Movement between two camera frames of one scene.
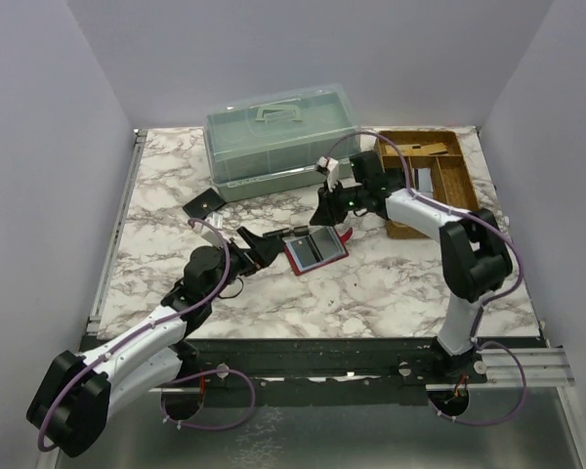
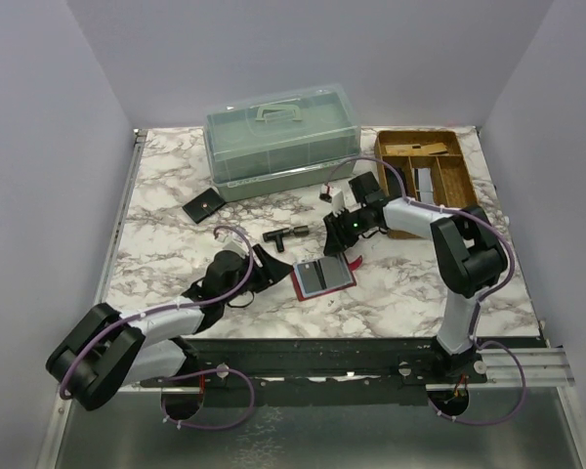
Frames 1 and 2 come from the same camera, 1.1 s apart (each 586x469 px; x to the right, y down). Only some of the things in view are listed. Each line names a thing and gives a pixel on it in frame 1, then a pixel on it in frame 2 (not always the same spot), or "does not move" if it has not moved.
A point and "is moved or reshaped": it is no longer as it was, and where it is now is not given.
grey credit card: (327, 243) is moved or reshaped
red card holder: (310, 252) → (323, 276)
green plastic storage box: (271, 147) does not move
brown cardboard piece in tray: (415, 149) does not move
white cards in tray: (425, 180) does not move
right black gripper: (328, 212) → (337, 240)
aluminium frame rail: (117, 232) does not move
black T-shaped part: (292, 232) does not move
